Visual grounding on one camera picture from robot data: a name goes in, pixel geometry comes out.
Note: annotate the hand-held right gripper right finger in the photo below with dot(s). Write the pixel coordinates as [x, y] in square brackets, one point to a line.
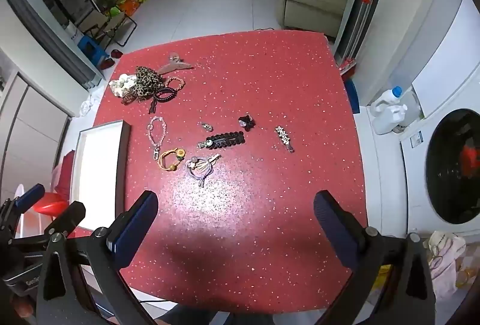
[332, 227]

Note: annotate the black beaded hair clip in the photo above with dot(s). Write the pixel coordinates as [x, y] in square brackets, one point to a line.
[228, 139]

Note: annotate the folding chair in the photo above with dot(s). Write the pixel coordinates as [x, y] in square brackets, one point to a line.
[108, 23]

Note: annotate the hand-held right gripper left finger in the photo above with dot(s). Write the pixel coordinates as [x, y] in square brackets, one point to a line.
[137, 223]

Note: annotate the white detergent bottle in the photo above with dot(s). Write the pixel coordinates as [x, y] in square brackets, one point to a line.
[386, 115]

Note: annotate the red cup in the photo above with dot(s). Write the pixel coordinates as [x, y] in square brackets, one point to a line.
[52, 203]

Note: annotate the red slipper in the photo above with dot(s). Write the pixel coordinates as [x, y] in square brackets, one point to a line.
[116, 53]
[107, 63]

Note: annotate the white jewelry tray box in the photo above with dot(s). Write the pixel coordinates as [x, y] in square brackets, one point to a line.
[97, 175]

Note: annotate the white cloth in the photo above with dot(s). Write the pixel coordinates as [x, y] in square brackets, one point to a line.
[88, 104]

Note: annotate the beige bow hair clip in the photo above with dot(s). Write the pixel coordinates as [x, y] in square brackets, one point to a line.
[213, 159]

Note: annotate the pink cloth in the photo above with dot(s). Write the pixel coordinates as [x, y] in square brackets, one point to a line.
[446, 253]

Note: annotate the translucent claw hair clip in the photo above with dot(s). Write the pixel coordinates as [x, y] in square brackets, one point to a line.
[176, 64]

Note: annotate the leopard print scrunchie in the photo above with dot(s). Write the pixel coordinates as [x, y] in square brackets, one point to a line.
[148, 83]

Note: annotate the white cabinet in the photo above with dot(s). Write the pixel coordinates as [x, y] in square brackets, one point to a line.
[30, 122]

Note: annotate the white scrunchie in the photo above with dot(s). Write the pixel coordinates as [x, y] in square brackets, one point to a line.
[122, 84]

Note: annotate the small silver charm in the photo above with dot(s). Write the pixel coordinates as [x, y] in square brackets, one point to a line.
[206, 126]

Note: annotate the blue plastic stool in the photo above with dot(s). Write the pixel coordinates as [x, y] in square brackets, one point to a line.
[88, 44]

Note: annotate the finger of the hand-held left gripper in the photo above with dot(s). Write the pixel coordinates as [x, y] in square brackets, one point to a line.
[73, 214]
[32, 194]

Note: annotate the white washing machine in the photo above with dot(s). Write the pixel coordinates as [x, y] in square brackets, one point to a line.
[412, 160]

